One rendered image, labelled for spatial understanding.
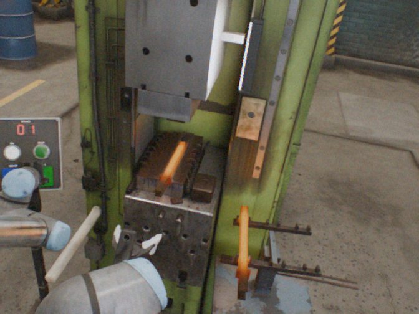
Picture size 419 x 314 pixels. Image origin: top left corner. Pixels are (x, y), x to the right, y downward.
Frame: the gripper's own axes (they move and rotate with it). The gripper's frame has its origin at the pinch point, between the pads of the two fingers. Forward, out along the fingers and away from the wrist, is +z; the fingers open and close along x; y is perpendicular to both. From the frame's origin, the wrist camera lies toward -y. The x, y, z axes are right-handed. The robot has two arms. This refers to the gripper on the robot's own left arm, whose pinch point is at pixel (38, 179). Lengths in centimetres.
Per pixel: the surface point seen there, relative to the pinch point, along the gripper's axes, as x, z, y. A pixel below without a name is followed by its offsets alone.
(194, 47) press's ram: -53, -23, 43
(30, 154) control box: 3.8, 10.4, 8.7
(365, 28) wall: -468, 413, 195
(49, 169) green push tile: -2.6, 9.6, 2.8
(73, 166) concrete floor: 2, 197, -9
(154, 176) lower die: -42.4, 10.4, -2.0
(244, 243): -70, -18, -26
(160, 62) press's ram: -42, -15, 39
